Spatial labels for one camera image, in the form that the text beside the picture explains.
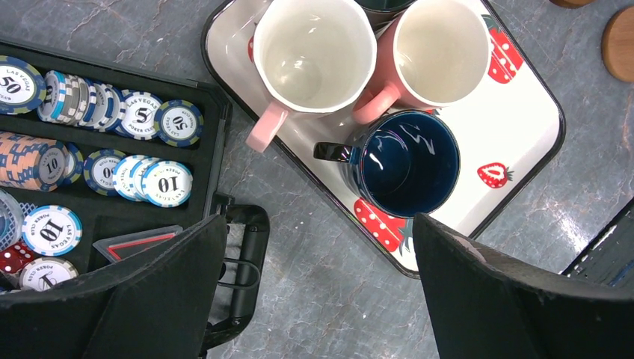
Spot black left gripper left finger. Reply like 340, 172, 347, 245
1, 215, 227, 358

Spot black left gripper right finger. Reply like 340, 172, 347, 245
413, 213, 633, 358

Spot black poker chip case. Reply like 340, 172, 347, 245
1, 39, 270, 358

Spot dark blue mug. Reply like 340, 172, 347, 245
313, 109, 461, 218

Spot pink cup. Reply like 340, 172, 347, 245
352, 0, 490, 124

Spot pink mug with handle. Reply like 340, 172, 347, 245
246, 1, 378, 153

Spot light brown wooden coaster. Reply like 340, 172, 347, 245
601, 6, 633, 82

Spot dark green mug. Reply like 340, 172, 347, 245
356, 0, 415, 30

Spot dark brown wooden coaster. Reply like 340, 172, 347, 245
550, 0, 594, 9

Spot clear triangular dealer box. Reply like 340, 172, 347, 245
93, 225, 183, 263

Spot red dice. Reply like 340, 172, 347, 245
1, 241, 37, 274

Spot orange poker chip stack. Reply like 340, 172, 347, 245
1, 131, 67, 192

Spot blue white poker chip stack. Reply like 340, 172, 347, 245
37, 70, 127, 132

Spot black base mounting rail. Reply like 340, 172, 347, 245
562, 201, 633, 292

